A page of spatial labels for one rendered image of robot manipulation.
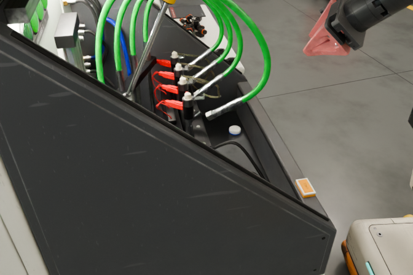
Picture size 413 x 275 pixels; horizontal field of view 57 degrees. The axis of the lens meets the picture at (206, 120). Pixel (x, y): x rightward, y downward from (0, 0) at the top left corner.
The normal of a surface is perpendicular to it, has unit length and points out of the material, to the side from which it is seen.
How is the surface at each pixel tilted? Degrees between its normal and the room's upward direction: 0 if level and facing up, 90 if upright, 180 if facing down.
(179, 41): 90
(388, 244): 0
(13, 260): 90
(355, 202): 0
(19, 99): 90
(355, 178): 0
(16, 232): 90
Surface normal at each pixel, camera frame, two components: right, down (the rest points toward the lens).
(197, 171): 0.20, 0.57
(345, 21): 0.59, -0.33
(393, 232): 0.00, -0.82
